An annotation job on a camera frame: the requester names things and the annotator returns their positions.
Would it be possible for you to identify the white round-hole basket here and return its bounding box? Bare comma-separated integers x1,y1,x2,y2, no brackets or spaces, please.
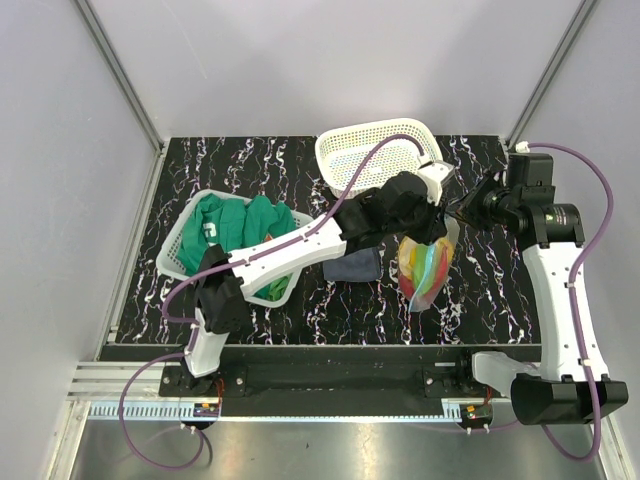
315,118,443,198

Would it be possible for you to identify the aluminium frame rail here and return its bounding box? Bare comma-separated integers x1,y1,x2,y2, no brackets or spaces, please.
71,0,164,152

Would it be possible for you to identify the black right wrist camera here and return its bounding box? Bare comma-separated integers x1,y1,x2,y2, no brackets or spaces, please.
506,153,554,188

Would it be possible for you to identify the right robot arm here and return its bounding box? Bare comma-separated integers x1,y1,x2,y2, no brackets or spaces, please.
453,172,629,425

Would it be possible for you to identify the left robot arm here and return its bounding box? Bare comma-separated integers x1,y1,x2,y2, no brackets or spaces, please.
180,163,451,396

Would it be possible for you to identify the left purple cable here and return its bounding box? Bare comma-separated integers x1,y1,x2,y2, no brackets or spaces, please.
117,134,426,471

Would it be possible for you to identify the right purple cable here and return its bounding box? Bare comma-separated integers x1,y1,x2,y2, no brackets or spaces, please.
519,142,615,461

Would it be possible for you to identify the green garment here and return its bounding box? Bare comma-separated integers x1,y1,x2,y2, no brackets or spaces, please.
177,194,297,276

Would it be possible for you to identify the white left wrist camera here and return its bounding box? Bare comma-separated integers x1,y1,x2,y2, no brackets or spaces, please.
417,161,455,205

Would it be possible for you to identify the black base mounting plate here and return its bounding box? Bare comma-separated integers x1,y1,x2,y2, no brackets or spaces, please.
129,344,541,420

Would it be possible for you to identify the purple cable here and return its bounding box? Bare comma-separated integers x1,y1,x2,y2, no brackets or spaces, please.
117,134,426,471
519,142,615,461

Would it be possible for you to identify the clear zip top bag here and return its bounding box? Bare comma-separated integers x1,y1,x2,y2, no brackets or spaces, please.
397,216,460,313

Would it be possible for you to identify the folded grey-blue towel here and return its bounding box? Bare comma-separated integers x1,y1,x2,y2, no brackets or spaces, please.
323,248,381,283

